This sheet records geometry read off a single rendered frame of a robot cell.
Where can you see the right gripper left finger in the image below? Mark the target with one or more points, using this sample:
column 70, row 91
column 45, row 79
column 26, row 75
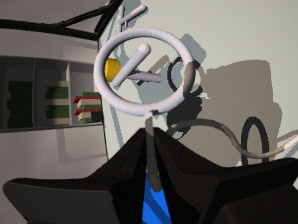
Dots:
column 113, row 194

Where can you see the blue square tray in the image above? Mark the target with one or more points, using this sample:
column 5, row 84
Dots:
column 154, row 208

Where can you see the grey post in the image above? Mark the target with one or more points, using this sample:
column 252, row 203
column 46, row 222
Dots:
column 145, row 76

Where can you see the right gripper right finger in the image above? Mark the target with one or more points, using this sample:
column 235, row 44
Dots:
column 195, row 188

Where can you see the yellow cylinder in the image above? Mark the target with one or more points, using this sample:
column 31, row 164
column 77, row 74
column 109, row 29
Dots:
column 112, row 68

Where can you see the grey cylindrical rod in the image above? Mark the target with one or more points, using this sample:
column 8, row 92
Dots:
column 139, row 55

